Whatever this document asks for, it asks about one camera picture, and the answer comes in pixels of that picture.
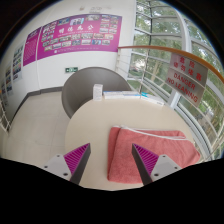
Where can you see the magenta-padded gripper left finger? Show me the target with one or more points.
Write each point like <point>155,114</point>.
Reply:
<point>78,158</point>

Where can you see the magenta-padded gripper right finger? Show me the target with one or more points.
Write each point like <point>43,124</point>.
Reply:
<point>146,158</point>

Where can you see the pink terry towel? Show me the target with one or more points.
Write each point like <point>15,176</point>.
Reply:
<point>173,146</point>

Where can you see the flat white and blue box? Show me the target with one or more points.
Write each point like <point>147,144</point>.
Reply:
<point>152,99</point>

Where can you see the small upright white box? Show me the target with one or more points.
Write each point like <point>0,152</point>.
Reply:
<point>97,92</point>

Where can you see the grey round-backed chair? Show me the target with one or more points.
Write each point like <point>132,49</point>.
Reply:
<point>83,90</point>

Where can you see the long flat white box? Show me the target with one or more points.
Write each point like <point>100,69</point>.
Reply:
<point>120,95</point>

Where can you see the white stair railing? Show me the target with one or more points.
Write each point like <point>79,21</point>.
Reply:
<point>3,116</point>

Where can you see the green exit sign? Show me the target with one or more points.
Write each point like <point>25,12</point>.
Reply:
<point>71,69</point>

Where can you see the metal red-lettered warning sign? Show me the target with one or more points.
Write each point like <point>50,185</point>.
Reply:
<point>186,79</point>

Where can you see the white railing with orange handrail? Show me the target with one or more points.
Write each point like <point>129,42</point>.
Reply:
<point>156,49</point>

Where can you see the narrow magenta text poster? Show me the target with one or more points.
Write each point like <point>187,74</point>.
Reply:
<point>31,46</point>

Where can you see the large magenta photo poster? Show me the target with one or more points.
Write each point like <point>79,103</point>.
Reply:
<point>80,35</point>

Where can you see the wall photo display panel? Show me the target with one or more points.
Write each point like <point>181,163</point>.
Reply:
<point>17,63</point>

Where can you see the white-framed glass window wall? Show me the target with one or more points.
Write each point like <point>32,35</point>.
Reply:
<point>146,23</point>

